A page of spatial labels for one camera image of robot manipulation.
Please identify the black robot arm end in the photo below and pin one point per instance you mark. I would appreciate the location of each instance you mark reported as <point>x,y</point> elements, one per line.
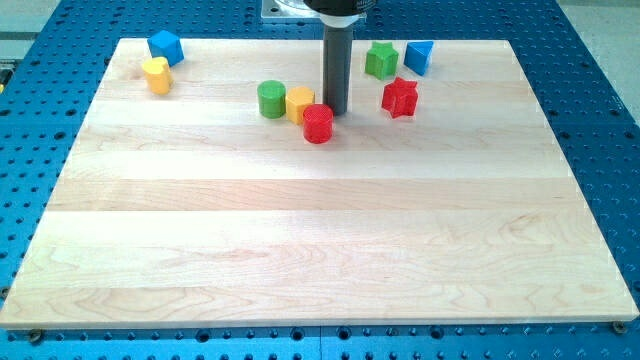
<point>340,13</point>

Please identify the yellow hexagon block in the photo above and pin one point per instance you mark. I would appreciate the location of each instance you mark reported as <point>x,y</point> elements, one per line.
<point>297,99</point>

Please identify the yellow heart block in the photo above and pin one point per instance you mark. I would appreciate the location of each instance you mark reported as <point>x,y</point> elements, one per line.
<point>158,75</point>

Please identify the red cylinder block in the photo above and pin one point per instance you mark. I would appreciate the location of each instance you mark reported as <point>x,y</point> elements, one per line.
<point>318,123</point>

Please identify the green cylinder block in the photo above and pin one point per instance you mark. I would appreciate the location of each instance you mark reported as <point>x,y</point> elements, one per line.
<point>271,99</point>

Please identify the red star block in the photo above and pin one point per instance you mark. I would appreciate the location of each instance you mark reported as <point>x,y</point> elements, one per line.
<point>400,97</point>

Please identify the green star block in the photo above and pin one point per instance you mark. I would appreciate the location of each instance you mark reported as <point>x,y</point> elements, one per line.
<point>381,60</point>

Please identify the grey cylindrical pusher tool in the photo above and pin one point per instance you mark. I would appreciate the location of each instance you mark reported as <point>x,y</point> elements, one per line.
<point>337,47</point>

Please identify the light wooden board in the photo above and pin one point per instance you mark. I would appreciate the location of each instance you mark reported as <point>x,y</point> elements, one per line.
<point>193,210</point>

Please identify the blue triangle block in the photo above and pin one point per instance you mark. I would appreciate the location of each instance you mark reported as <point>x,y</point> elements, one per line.
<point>418,56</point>

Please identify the silver robot mounting plate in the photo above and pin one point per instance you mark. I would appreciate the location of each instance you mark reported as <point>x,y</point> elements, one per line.
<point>287,11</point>

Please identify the blue cube block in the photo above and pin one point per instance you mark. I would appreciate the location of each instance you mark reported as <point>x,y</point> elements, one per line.
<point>168,45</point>

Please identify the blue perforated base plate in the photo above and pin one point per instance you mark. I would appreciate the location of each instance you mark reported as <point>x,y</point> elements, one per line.
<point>52,88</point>

